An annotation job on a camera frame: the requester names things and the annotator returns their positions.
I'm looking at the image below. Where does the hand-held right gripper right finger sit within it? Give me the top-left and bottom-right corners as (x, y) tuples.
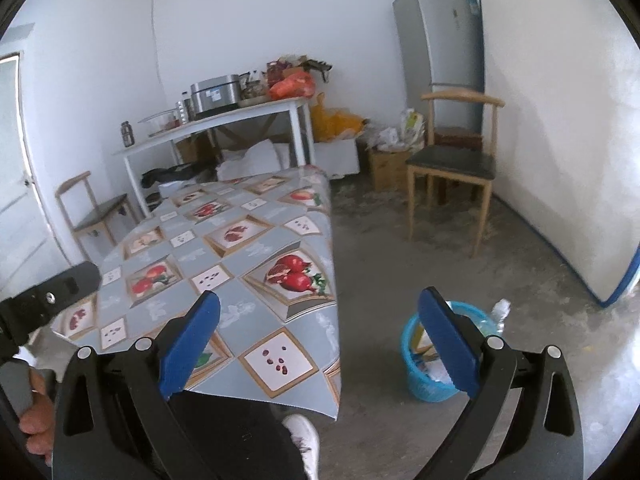
(418, 287), (584, 480)

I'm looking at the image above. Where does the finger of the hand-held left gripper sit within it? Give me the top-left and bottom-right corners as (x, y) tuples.
(0, 261), (101, 361)

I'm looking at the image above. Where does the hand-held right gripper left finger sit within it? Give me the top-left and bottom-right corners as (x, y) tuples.
(51, 291), (222, 480)

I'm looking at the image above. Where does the blue mesh trash basket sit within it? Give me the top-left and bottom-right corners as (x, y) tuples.
(401, 301), (497, 403)

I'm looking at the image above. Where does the person's left hand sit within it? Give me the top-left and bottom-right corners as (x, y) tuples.
(19, 392), (55, 466)

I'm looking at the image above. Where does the fruit-pattern tablecloth table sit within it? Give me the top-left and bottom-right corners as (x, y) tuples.
(50, 165), (344, 422)

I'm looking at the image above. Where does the low wooden chair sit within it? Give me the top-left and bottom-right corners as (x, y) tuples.
(54, 170), (142, 261)

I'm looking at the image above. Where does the person's leg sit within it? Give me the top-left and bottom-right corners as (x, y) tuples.
(170, 387), (308, 480)

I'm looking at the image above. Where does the white door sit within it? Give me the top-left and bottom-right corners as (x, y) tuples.
(0, 52), (68, 286)

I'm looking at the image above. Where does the person's white shoe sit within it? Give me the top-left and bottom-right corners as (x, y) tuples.
(281, 414), (321, 480)

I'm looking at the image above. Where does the black cloth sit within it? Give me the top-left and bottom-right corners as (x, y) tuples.
(141, 162), (201, 189)

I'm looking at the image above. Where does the tall wooden chair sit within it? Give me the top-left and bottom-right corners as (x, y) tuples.
(405, 87), (506, 259)

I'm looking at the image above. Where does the brown cardboard box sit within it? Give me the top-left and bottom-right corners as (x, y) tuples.
(175, 137), (217, 164)
(369, 147), (415, 192)

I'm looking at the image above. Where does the white crumpled paper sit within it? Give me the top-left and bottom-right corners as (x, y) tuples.
(217, 140), (281, 181)

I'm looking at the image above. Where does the red-brown wooden stool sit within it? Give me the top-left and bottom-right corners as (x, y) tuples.
(433, 127), (485, 206)

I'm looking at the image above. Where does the white plastic bag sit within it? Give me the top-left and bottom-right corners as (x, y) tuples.
(364, 108), (427, 153)

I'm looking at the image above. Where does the white foam box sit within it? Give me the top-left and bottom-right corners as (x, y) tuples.
(312, 137), (361, 179)

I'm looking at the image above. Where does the white table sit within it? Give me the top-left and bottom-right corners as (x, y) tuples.
(112, 95), (317, 221)

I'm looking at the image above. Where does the white mattress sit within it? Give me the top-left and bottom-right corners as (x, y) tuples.
(476, 0), (640, 309)

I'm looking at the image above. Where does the yellow plastic bag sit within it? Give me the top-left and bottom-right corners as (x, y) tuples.
(310, 92), (370, 143)

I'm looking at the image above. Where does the steel rice cooker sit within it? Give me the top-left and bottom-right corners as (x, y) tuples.
(189, 74), (242, 113)

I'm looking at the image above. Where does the orange plastic bag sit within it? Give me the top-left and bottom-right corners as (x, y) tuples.
(269, 71), (317, 101)

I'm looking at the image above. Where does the grey refrigerator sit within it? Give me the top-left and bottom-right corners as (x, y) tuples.
(392, 0), (485, 137)

